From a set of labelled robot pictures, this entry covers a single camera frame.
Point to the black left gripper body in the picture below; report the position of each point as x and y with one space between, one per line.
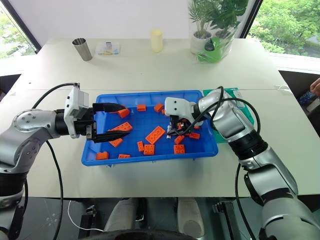
81 126

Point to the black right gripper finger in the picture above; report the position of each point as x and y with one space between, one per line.
178 133

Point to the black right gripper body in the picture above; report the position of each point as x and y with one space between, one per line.
176 121

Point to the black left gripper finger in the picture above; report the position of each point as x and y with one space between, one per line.
110 107
112 135

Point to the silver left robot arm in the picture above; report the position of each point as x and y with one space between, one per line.
30 125

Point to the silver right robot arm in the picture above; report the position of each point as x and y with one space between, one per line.
272 180

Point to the dark rounded robot base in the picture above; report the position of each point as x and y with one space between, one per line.
150 235

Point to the blue plastic bin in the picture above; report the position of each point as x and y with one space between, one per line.
140 125

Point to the bystander bare hand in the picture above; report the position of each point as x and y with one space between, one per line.
316 87

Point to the long orange toy brick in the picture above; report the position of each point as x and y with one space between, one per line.
125 126

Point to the small orange toy brick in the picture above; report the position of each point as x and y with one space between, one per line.
197 127
163 111

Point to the large flat orange brick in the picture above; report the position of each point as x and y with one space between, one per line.
155 135

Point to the clear plastic parts box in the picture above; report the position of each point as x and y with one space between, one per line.
108 48

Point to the steel tumbler cup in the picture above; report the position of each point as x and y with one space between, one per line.
83 50

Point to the grey rounded robot leg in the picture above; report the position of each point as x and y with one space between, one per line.
120 215
191 217

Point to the wrapped plant green pot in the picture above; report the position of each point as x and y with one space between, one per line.
215 50

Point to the pale yellow cylinder cup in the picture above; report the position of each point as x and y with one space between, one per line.
156 41

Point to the potted plant white pot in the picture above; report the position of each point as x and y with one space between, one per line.
200 41

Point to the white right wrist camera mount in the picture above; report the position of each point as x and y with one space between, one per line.
178 106

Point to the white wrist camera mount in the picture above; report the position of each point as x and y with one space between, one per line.
178 106
75 102

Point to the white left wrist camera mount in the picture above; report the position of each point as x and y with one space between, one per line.
75 102

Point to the black metal bracket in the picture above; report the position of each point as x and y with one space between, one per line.
225 207

